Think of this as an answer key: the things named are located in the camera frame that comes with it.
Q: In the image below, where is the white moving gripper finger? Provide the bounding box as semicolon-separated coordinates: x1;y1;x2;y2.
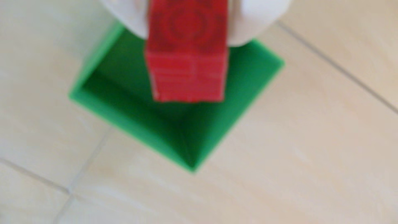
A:
227;0;293;47

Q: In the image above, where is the green open-top box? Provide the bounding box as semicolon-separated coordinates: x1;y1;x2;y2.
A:
68;22;285;173

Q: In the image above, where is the white fixed gripper finger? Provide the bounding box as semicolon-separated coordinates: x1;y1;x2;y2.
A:
99;0;150;40

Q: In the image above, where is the red rectangular block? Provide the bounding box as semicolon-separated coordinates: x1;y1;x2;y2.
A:
144;0;229;103

